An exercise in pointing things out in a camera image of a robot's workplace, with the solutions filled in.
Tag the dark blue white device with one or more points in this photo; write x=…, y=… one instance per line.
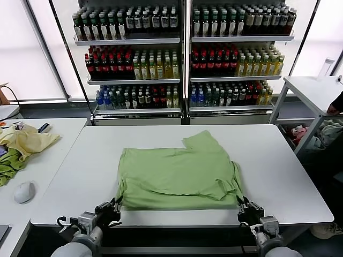
x=44, y=128

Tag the dark grey storage bin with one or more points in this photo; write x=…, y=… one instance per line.
x=282, y=129

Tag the white sneaker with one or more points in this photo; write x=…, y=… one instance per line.
x=325, y=230

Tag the person in dark clothing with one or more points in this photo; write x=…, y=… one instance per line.
x=339, y=99

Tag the small blue drink bottle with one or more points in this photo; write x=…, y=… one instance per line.
x=201, y=100
x=99, y=101
x=193, y=100
x=107, y=101

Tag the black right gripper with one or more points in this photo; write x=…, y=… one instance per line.
x=252, y=218

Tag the green cap tea bottle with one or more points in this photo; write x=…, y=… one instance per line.
x=78, y=29
x=197, y=25
x=232, y=25
x=86, y=29
x=112, y=28
x=205, y=25
x=223, y=25
x=121, y=28
x=104, y=29
x=95, y=29
x=241, y=25
x=214, y=25

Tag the red cap cola bottle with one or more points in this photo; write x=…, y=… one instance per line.
x=128, y=68
x=97, y=68
x=120, y=68
x=195, y=65
x=104, y=68
x=89, y=68
x=203, y=65
x=112, y=68
x=219, y=65
x=226, y=65
x=234, y=65
x=211, y=65

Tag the purple flat item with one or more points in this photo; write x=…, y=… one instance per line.
x=2, y=151

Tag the pale yellow crumpled garment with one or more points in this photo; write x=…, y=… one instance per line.
x=29, y=142

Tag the small green drink bottle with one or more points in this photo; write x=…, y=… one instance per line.
x=113, y=101
x=215, y=99
x=208, y=99
x=120, y=101

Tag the grey metal drink shelf unit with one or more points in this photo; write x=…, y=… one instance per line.
x=230, y=119
x=136, y=120

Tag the small yellow drink bottle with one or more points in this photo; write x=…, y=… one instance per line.
x=175, y=100
x=262, y=97
x=269, y=97
x=168, y=100

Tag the grey metal shelf board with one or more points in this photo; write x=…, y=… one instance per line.
x=128, y=41
x=241, y=38
x=230, y=108
x=134, y=81
x=136, y=111
x=235, y=78

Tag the person bare hand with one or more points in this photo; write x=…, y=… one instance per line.
x=334, y=109

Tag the brown cardboard box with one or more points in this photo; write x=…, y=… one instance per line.
x=4, y=93

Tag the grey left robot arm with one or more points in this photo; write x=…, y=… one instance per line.
x=75, y=249

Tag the pink red garment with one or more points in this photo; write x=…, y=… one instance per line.
x=297, y=132

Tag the light green printed t-shirt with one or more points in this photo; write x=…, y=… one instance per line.
x=174, y=174

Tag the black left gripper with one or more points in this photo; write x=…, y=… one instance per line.
x=107, y=217

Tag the small dark drink bottle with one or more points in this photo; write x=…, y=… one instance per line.
x=222, y=99
x=134, y=101
x=147, y=101
x=235, y=99
x=127, y=101
x=242, y=98
x=140, y=101
x=229, y=99

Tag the pale whitish garment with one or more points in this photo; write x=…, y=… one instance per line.
x=328, y=131

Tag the white computer mouse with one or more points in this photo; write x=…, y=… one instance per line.
x=24, y=192

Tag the small red drink bottle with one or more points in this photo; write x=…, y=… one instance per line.
x=155, y=101
x=249, y=98
x=162, y=101
x=256, y=97

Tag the bright green crumpled garment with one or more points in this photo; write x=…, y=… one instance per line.
x=8, y=166

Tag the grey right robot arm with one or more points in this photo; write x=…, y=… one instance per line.
x=281, y=251

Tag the thin black diagonal pole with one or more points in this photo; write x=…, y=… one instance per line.
x=69, y=53
x=305, y=34

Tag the dark bottle beige label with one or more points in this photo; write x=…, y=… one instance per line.
x=250, y=22
x=258, y=22

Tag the yellow juice bottle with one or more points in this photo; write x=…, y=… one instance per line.
x=137, y=71
x=249, y=68
x=159, y=70
x=264, y=67
x=152, y=70
x=279, y=67
x=271, y=67
x=256, y=68
x=242, y=68
x=175, y=69
x=167, y=70
x=144, y=71

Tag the white side table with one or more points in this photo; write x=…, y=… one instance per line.
x=300, y=88

